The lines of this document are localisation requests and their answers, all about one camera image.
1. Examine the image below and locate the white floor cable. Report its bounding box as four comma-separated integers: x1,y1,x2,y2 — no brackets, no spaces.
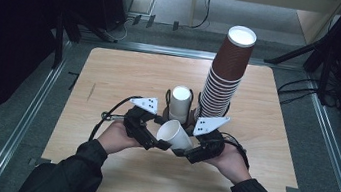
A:
112,16,131,43

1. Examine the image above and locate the person's right hand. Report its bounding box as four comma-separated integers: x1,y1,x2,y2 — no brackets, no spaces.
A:
202,141,257,188

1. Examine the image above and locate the black floor cable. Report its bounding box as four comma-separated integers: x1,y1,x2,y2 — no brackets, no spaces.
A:
274,73,330,112

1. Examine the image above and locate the black hanging cable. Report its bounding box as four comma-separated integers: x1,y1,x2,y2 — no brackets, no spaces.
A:
190,0,214,32

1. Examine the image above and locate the stack of brown paper cups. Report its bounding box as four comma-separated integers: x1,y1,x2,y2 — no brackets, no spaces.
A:
193,21,259,128

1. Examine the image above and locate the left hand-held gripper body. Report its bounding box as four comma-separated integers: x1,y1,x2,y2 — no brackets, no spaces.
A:
119,93,164,152

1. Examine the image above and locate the silver cable plug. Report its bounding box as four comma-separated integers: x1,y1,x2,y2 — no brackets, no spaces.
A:
101,111,126,124

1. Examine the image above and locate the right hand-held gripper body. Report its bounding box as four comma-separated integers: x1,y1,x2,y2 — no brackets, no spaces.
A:
183,111,231,169

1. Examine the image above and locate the person's left hand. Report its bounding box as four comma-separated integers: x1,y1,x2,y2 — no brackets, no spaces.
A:
95,117,144,159

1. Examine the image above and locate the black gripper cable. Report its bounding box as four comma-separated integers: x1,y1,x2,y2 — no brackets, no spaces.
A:
87,89,143,150
215,131,255,171

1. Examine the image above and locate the light wooden shelf unit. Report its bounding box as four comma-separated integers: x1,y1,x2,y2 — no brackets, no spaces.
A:
187,0,341,50

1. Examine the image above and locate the black tripod stand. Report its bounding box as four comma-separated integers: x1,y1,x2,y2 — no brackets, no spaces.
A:
258,0,341,109

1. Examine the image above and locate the single white paper cup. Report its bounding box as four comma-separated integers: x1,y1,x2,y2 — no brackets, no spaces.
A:
154,117,197,153

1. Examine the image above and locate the black metal stand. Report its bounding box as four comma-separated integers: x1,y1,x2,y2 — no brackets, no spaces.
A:
48,8,122,79

